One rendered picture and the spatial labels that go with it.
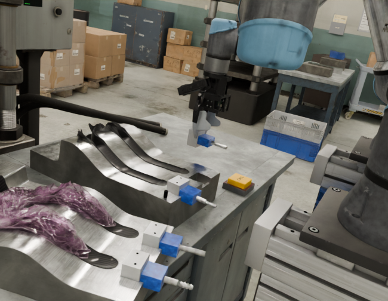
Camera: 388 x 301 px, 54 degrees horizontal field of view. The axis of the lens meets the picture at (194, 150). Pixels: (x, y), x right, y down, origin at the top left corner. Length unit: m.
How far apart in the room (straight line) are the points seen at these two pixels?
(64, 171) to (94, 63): 4.53
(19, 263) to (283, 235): 0.46
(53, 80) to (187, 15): 4.05
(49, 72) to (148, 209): 4.00
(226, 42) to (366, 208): 0.67
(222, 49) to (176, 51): 6.72
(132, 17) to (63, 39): 6.56
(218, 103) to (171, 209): 0.40
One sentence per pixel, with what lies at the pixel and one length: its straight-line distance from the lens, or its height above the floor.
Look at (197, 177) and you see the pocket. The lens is 1.09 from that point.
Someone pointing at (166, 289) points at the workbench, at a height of 0.62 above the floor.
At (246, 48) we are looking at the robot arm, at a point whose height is 1.30.
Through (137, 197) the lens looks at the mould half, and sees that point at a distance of 0.96.
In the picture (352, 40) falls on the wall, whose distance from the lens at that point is 7.29.
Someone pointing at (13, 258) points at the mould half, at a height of 0.88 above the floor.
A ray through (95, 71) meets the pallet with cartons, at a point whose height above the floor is 0.24.
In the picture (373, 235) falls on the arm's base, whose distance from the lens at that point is 0.64.
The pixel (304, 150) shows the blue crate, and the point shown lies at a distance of 4.15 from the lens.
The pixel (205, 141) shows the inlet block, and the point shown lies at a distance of 1.21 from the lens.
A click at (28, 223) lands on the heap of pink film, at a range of 0.78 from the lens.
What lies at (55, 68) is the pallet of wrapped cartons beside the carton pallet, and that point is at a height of 0.38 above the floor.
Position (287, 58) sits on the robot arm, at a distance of 0.41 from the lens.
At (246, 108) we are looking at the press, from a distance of 4.94.
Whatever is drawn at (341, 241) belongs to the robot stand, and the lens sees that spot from 0.62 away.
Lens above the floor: 1.33
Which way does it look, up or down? 21 degrees down
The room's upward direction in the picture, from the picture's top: 10 degrees clockwise
